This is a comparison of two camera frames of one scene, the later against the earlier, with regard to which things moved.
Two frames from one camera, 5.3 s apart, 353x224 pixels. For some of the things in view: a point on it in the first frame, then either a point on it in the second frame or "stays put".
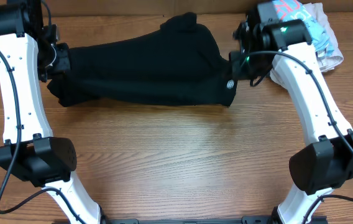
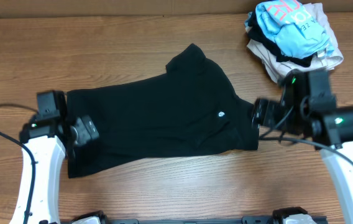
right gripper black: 238,73 -> 265,112
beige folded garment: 326,63 stays put
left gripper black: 63,50 -> 86,128
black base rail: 256,219 stays put
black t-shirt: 178,63 -> 193,108
